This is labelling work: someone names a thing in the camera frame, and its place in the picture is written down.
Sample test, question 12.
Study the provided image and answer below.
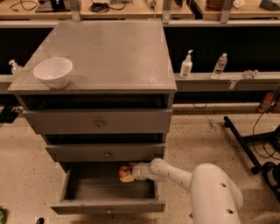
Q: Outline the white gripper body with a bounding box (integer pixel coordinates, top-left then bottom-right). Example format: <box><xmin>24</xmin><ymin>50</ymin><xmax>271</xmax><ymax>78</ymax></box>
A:
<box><xmin>132</xmin><ymin>162</ymin><xmax>153</xmax><ymax>180</ymax></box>

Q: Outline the black coiled cable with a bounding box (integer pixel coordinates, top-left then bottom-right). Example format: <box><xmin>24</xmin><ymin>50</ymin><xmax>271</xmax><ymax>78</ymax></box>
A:
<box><xmin>88</xmin><ymin>0</ymin><xmax>126</xmax><ymax>14</ymax></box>

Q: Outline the grey open bottom drawer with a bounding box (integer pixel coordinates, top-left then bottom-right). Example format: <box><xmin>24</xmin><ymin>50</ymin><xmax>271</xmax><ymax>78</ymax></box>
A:
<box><xmin>51</xmin><ymin>162</ymin><xmax>165</xmax><ymax>214</ymax></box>

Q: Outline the black stand leg with casters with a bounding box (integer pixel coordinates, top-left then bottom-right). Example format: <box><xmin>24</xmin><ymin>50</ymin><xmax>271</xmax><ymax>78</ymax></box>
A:
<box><xmin>224</xmin><ymin>116</ymin><xmax>280</xmax><ymax>174</ymax></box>

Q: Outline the crumpled plastic wrapper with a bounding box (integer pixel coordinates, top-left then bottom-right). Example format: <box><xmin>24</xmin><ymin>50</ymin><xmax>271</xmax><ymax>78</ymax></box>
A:
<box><xmin>243</xmin><ymin>70</ymin><xmax>259</xmax><ymax>80</ymax></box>

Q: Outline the black monitor stand base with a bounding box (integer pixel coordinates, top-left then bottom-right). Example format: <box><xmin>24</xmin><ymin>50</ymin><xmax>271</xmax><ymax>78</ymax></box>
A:
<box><xmin>36</xmin><ymin>0</ymin><xmax>71</xmax><ymax>12</ymax></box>

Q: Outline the white ceramic bowl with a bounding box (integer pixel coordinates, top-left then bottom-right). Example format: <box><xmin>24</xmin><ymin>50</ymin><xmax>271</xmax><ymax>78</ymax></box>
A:
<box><xmin>33</xmin><ymin>58</ymin><xmax>73</xmax><ymax>89</ymax></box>

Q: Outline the red apple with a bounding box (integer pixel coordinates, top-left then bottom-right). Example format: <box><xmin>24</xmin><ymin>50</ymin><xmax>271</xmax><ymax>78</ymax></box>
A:
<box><xmin>118</xmin><ymin>165</ymin><xmax>131</xmax><ymax>179</ymax></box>

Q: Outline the orange spray can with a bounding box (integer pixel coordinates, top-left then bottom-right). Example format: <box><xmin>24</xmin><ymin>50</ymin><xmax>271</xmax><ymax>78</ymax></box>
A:
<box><xmin>256</xmin><ymin>93</ymin><xmax>274</xmax><ymax>113</ymax></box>

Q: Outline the grey middle drawer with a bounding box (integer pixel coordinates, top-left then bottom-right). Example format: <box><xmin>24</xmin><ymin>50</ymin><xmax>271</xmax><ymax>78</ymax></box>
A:
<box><xmin>46</xmin><ymin>143</ymin><xmax>165</xmax><ymax>163</ymax></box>

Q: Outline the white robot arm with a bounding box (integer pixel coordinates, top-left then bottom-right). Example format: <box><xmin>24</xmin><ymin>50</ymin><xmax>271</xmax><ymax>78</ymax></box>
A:
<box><xmin>118</xmin><ymin>158</ymin><xmax>243</xmax><ymax>224</ymax></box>

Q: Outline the clear pump sanitizer bottle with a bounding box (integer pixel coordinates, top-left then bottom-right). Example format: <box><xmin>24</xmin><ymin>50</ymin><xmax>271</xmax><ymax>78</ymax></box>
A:
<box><xmin>9</xmin><ymin>59</ymin><xmax>24</xmax><ymax>76</ymax></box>

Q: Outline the grey drawer cabinet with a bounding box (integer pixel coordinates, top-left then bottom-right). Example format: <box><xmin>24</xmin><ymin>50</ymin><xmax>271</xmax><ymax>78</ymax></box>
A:
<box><xmin>7</xmin><ymin>20</ymin><xmax>178</xmax><ymax>176</ymax></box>

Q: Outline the grey top drawer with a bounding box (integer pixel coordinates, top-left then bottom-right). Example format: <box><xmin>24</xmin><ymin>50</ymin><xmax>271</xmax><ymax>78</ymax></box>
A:
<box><xmin>24</xmin><ymin>109</ymin><xmax>172</xmax><ymax>134</ymax></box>

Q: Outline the white pump lotion bottle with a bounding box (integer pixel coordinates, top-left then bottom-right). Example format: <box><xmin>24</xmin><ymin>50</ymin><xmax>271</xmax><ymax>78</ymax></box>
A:
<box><xmin>179</xmin><ymin>50</ymin><xmax>193</xmax><ymax>78</ymax></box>

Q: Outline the clear water bottle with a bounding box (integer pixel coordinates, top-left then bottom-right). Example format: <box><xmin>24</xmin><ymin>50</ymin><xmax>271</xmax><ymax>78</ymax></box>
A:
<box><xmin>212</xmin><ymin>53</ymin><xmax>228</xmax><ymax>79</ymax></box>

